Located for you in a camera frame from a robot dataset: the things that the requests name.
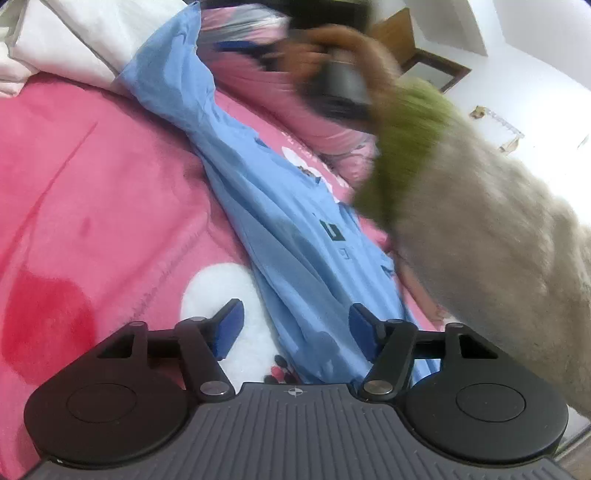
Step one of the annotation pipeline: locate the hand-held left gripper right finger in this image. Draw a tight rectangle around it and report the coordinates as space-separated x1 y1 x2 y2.
347 302 502 402

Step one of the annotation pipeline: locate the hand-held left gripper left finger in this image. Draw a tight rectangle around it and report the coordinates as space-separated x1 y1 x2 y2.
95 299 245 402

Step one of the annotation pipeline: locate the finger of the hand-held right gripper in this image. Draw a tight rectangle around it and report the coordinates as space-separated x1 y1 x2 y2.
213 39 278 72

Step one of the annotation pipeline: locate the blue t-shirt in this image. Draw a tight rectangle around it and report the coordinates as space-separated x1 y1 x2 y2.
113 7 441 384

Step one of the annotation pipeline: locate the person's right forearm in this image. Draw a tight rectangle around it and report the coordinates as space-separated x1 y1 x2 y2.
353 76 591 416

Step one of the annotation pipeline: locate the person's right hand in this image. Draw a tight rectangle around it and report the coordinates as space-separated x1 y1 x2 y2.
277 23 402 112

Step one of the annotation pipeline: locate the pink grey quilt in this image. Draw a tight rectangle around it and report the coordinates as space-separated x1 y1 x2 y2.
198 7 382 188

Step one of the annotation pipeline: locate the wooden door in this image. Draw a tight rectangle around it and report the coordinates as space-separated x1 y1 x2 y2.
369 7 472 94

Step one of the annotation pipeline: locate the white crumpled garment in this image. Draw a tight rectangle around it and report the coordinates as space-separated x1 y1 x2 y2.
0 0 190 97

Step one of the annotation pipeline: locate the pink floral bed sheet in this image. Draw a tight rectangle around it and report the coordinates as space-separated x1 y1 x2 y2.
0 74 451 480

